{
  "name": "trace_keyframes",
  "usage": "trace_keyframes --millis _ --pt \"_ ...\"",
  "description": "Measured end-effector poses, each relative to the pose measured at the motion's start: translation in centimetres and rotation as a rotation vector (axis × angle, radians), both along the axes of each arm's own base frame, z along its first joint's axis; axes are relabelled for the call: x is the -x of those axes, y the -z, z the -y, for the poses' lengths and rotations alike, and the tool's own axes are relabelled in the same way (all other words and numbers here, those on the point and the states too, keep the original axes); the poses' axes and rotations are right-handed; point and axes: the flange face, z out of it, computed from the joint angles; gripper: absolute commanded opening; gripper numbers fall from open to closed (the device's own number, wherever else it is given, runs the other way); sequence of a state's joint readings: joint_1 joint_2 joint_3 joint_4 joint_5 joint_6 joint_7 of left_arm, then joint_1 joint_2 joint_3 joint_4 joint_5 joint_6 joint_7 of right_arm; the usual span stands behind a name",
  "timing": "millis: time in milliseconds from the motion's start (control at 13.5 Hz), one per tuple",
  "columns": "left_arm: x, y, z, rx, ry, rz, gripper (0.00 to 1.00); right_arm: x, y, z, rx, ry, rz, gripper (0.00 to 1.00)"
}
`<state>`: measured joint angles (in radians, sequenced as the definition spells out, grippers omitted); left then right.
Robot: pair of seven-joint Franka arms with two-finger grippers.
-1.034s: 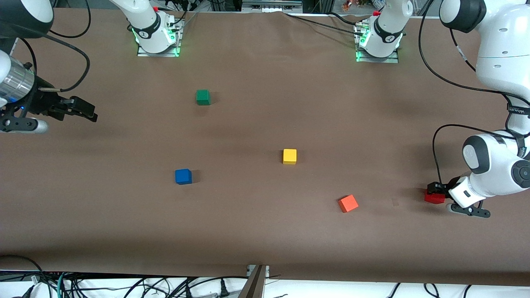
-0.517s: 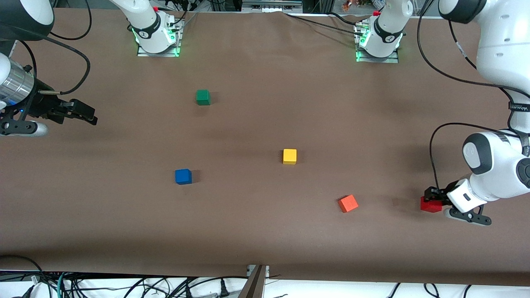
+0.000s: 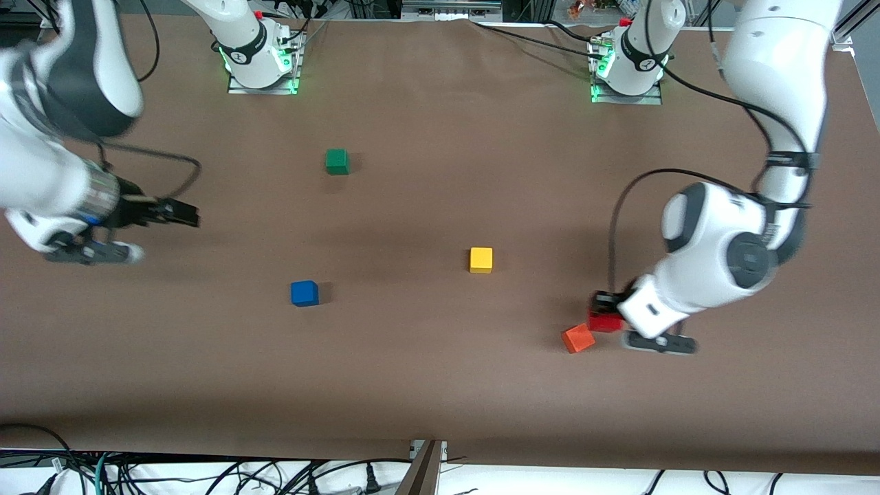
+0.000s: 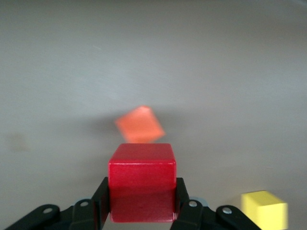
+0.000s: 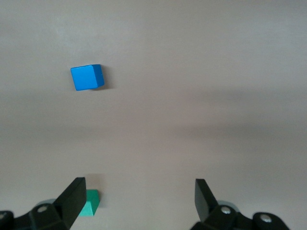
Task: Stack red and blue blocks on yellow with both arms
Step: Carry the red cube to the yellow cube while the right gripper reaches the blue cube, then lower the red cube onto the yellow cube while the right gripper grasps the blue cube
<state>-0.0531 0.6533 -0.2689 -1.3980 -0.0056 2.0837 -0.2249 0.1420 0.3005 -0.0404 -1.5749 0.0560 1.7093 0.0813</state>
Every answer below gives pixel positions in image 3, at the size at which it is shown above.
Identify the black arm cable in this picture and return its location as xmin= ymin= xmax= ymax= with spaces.
xmin=96 ymin=0 xmax=202 ymax=201
xmin=608 ymin=27 xmax=819 ymax=293

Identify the brown table cover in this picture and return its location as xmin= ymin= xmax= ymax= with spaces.
xmin=0 ymin=12 xmax=880 ymax=476

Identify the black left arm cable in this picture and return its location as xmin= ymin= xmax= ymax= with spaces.
xmin=608 ymin=27 xmax=819 ymax=293

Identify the thin black base cable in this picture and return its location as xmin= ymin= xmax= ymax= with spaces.
xmin=470 ymin=19 xmax=606 ymax=59

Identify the orange wooden block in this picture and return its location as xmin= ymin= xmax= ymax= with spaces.
xmin=561 ymin=323 xmax=596 ymax=354

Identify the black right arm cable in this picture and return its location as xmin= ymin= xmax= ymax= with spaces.
xmin=96 ymin=0 xmax=202 ymax=201

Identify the black looped floor cable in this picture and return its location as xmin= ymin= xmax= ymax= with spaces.
xmin=0 ymin=423 xmax=73 ymax=475

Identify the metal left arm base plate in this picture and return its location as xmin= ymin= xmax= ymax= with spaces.
xmin=589 ymin=38 xmax=664 ymax=105

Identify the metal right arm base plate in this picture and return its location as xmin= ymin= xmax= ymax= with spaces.
xmin=227 ymin=21 xmax=305 ymax=96

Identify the silver power strip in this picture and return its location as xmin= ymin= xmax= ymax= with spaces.
xmin=402 ymin=0 xmax=503 ymax=18

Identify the aluminium corner rail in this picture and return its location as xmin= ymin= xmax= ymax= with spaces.
xmin=832 ymin=0 xmax=880 ymax=49

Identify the aluminium frame profile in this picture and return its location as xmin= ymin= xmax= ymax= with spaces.
xmin=395 ymin=440 xmax=448 ymax=495

